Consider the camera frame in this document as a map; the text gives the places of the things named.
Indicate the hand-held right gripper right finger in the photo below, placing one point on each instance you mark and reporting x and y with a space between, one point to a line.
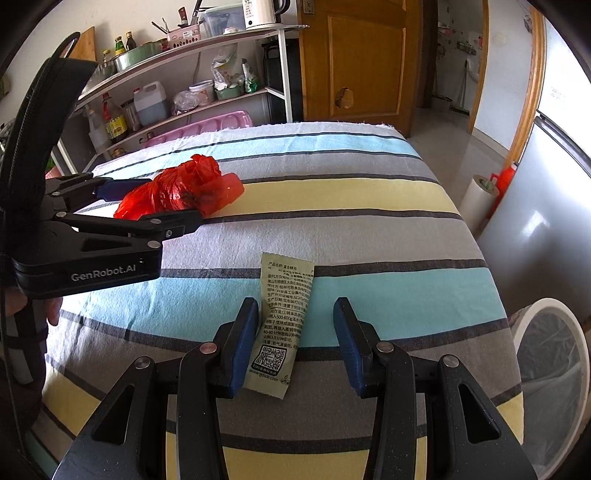
348 350

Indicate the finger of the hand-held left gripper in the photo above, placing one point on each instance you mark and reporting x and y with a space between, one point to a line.
180 221
124 189

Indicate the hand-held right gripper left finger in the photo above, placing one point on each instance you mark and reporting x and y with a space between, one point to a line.
244 346

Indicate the red plastic bag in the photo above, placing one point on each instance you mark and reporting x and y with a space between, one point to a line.
184 189

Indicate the pale green sachet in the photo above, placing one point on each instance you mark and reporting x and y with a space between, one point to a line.
281 314

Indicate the white trash can with liner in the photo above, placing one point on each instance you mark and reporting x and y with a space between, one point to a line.
554 369

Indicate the person's left hand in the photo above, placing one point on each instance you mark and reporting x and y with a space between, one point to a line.
51 311

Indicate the clear plastic bottle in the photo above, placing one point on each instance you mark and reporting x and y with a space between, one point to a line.
98 134

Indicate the sauce bottle with yellow label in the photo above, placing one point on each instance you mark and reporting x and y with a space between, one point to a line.
115 122

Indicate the white jug with dark liquid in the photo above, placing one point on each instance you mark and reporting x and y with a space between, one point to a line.
152 106

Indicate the pink plastic tray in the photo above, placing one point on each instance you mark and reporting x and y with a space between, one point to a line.
203 129

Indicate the bag of dried food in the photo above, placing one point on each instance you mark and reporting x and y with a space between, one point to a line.
187 102

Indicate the striped bed sheet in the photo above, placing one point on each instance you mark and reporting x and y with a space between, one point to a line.
346 230

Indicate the white lidded container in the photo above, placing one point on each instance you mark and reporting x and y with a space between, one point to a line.
202 91

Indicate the green metal basin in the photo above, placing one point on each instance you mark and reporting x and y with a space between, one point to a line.
138 55

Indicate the green bowl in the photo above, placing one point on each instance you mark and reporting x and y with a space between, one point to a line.
228 92

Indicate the green glass bottle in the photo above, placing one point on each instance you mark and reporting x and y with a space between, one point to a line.
119 46

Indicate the dark glass bottle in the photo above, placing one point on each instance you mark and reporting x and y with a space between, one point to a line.
130 41

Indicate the wooden cutting board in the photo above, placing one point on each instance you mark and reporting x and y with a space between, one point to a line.
83 44

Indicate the white plastic bag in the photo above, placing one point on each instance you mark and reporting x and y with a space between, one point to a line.
226 67

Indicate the green packet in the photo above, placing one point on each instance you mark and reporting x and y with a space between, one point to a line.
250 76

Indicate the pink utensil basket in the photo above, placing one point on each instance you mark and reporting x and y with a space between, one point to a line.
184 37

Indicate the white shelf rack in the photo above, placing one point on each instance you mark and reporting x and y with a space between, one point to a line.
288 78

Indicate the black cabinet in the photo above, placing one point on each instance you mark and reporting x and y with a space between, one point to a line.
274 69

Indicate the white paper roll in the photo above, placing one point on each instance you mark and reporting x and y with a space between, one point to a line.
478 207

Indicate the clear plastic storage box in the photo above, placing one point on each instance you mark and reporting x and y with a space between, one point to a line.
221 21

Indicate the white electric kettle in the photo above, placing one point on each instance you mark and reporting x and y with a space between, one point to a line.
263 14

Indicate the red plastic container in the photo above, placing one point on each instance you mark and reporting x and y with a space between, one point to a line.
505 184

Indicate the wooden door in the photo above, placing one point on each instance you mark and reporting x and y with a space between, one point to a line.
364 60

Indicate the wooden door frame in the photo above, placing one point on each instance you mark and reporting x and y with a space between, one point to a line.
531 92

